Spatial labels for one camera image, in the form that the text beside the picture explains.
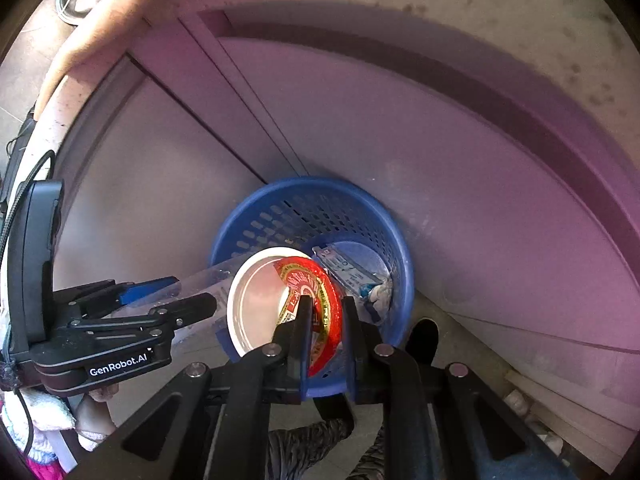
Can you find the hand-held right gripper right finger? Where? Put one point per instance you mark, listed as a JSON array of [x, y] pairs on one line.
[[350, 360]]

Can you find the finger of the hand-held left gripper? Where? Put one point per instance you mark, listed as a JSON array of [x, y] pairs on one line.
[[190, 307], [150, 287]]

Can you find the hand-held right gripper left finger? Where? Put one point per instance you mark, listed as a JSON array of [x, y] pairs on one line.
[[302, 360]]

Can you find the clear plastic bottle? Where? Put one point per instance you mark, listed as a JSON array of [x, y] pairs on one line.
[[210, 285]]

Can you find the red and white cup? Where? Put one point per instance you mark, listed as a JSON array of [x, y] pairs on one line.
[[255, 300]]

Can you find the toothpaste tube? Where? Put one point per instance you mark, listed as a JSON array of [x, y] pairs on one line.
[[345, 267]]

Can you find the blue plastic waste basket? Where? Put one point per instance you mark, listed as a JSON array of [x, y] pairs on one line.
[[310, 210]]

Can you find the person's left hand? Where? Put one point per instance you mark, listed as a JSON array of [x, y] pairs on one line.
[[95, 412]]

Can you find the black shoe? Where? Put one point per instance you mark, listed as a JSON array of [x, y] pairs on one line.
[[422, 335]]

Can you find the grey patterned trouser leg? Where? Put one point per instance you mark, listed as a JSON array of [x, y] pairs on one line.
[[310, 440]]

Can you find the pale kitchen base cabinet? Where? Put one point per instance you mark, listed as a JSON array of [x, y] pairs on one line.
[[400, 160]]

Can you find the pale wooden plank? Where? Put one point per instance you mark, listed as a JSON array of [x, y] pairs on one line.
[[575, 420]]

